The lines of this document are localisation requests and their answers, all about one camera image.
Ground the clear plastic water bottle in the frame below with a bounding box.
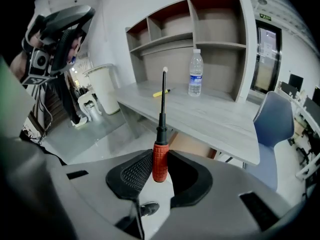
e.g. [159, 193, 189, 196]
[187, 48, 205, 97]

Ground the thin cable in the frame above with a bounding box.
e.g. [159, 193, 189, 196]
[37, 83, 54, 145]

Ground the dark framed door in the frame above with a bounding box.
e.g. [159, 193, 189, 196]
[251, 20, 283, 95]

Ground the black office chair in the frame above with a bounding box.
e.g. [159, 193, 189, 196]
[297, 128, 320, 165]

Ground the person's left forearm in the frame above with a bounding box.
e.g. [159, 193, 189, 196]
[9, 50, 32, 81]

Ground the blue chair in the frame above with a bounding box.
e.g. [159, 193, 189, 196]
[246, 90, 295, 192]

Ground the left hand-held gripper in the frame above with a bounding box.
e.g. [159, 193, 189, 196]
[21, 5, 96, 86]

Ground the grey wooden desk with hutch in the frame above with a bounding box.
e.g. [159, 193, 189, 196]
[109, 0, 261, 166]

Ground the red-handled black screwdriver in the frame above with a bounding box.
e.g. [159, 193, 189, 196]
[151, 70, 170, 183]

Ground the person's black shoe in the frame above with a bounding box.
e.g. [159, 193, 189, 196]
[139, 201, 160, 217]

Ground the white ornate stool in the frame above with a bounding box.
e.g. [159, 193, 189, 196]
[71, 92, 102, 127]

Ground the brown wooden desk drawer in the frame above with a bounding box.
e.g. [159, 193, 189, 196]
[169, 131, 218, 160]

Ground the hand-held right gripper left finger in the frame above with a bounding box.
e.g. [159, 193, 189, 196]
[62, 148, 153, 240]

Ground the black computer monitor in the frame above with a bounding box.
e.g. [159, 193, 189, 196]
[288, 73, 305, 93]

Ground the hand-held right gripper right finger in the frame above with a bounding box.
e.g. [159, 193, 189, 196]
[149, 150, 300, 240]

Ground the white office desk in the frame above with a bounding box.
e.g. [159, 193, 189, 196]
[292, 101, 320, 179]

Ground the yellow marker pen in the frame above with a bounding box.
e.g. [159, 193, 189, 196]
[152, 88, 171, 98]

